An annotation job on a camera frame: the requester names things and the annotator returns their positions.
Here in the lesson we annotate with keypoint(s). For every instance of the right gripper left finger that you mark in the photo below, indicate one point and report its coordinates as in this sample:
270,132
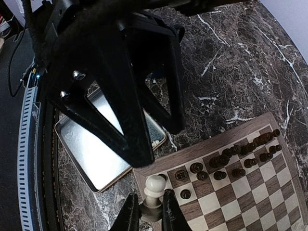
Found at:
128,217

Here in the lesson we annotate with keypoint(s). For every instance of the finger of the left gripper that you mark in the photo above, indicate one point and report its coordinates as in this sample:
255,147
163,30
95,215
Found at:
156,50
92,82

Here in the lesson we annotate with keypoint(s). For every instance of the metal tray wooden rim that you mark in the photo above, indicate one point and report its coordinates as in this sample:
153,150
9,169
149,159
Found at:
99,166

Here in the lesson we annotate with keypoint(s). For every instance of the white slotted cable duct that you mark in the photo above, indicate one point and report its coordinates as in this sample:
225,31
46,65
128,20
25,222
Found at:
26,177

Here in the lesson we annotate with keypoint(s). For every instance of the black chess pieces row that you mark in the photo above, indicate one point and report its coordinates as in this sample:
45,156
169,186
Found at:
228,161

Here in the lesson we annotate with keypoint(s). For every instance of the wooden chess board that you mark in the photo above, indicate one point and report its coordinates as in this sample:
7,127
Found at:
259,191

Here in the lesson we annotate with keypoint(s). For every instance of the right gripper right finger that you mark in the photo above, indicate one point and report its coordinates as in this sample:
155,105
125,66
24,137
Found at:
172,216

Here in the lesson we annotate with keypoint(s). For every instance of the white chess pawn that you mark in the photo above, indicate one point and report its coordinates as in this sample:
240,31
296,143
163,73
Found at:
151,207

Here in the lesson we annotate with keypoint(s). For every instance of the white chess pieces pile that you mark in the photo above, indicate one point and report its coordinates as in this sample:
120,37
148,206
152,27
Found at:
156,142

